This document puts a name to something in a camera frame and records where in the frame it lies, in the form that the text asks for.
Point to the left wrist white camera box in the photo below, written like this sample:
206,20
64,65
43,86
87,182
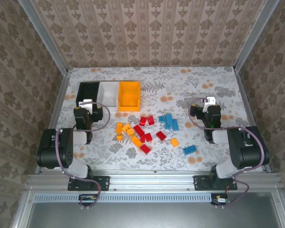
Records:
86,104

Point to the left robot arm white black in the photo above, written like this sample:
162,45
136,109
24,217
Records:
50,149

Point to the long blue lego brick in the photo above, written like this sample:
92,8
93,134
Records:
190,149

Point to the floral printed table cover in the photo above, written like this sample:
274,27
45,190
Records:
156,161

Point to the aluminum frame post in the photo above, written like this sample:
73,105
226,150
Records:
44,35
254,35

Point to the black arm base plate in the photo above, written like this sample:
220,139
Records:
104,183
200,183

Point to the aluminum base rail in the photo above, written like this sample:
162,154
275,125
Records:
152,180

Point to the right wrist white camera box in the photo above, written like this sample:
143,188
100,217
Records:
210,101

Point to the long orange lego brick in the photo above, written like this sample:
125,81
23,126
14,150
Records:
136,141

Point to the orange plastic bin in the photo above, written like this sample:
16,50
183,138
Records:
129,95

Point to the long red lego brick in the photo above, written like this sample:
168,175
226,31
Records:
138,130

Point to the small connector circuit board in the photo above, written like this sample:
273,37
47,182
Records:
86,199
221,200

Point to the aluminum table side rail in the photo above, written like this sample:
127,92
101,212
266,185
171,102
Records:
249,107
57,107

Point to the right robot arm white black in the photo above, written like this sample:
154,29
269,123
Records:
247,152

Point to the gray metal panel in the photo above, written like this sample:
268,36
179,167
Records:
145,216

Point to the black plastic bin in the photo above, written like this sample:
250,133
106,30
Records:
88,91

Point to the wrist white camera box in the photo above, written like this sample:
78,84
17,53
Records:
210,101
86,104

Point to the white plastic bin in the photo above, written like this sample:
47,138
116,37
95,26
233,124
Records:
108,95

